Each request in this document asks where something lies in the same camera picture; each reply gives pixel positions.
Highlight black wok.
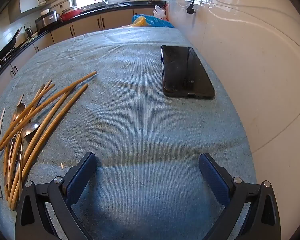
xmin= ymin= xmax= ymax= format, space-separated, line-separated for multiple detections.
xmin=0 ymin=27 xmax=23 ymax=59

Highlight blue plastic bag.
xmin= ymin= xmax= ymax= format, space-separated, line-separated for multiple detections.
xmin=132 ymin=14 xmax=175 ymax=28

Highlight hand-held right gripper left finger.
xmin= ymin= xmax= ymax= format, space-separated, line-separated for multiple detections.
xmin=15 ymin=152 xmax=98 ymax=240

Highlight metal spoon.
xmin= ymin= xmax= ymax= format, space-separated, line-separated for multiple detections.
xmin=4 ymin=102 xmax=26 ymax=187
xmin=17 ymin=121 xmax=41 ymax=195

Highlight yellow plastic bag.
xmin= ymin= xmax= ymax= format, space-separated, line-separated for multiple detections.
xmin=132 ymin=16 xmax=148 ymax=27

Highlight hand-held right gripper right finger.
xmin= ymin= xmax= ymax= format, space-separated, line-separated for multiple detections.
xmin=199 ymin=152 xmax=282 ymax=240

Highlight black kitchen countertop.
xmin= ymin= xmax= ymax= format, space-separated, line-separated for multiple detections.
xmin=0 ymin=1 xmax=168 ymax=90

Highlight beige base cabinets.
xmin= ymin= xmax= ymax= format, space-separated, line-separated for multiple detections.
xmin=0 ymin=7 xmax=165 ymax=105

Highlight red basin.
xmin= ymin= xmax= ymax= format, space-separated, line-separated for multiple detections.
xmin=61 ymin=8 xmax=82 ymax=22

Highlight white plastic bag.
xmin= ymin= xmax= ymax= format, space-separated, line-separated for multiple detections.
xmin=154 ymin=5 xmax=167 ymax=20

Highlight silver countertop appliance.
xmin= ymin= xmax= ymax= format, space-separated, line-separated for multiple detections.
xmin=35 ymin=10 xmax=60 ymax=29

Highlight bunch of wooden chopsticks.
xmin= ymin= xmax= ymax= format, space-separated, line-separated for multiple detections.
xmin=0 ymin=71 xmax=98 ymax=211

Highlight gas stove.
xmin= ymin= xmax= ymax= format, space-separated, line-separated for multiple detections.
xmin=0 ymin=52 xmax=18 ymax=79

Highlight black smartphone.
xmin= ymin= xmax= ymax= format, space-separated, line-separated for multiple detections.
xmin=161 ymin=45 xmax=216 ymax=100

